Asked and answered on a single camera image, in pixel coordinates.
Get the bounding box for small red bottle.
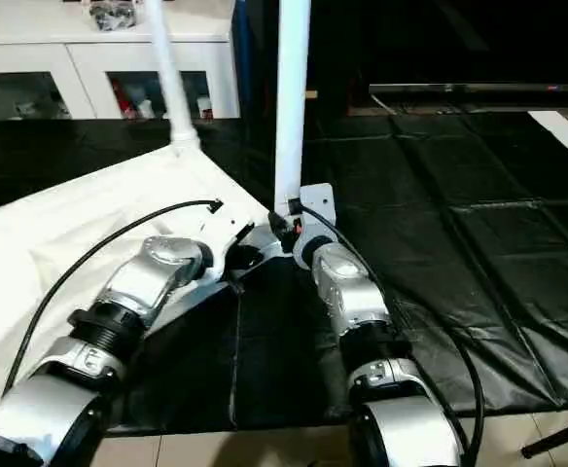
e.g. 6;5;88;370
114;83;131;118

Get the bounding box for white compartment tray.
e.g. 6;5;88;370
0;141;295;429

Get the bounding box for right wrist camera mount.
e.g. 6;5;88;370
294;183;337;269

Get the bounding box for white glass-door cabinet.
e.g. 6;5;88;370
0;0;241;123

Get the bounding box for black floor stand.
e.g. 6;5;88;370
519;404;568;460

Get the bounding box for black work mat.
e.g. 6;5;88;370
0;112;568;434

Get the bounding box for silver crumpled object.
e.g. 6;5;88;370
88;0;139;30

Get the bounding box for long black bar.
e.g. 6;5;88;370
370;83;568;98

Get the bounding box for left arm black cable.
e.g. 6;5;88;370
2;199;225;395

